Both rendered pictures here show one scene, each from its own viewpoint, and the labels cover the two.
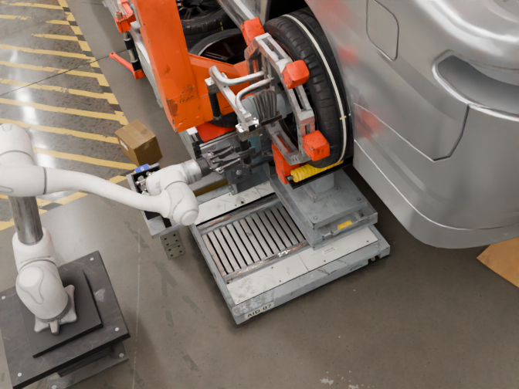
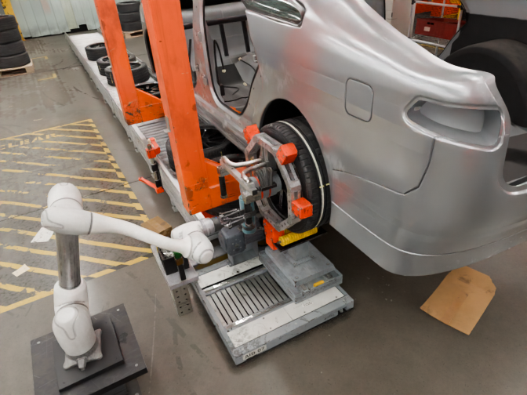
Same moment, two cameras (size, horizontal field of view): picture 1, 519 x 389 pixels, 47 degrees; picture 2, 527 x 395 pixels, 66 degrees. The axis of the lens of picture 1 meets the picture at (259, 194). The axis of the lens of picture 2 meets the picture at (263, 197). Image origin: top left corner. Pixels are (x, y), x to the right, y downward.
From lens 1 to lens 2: 50 cm
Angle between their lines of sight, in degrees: 17
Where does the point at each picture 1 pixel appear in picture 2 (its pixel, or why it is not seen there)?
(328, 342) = (313, 377)
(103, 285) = (126, 330)
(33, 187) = (81, 226)
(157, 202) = (181, 244)
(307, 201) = (289, 266)
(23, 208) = (67, 254)
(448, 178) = (416, 207)
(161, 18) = (186, 124)
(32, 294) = (67, 330)
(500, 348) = (452, 376)
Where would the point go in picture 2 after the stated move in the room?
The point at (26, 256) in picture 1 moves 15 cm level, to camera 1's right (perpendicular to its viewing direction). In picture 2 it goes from (64, 299) to (96, 294)
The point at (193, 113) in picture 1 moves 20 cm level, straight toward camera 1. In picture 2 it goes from (204, 200) to (209, 216)
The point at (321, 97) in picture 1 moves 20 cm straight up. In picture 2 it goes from (306, 170) to (306, 133)
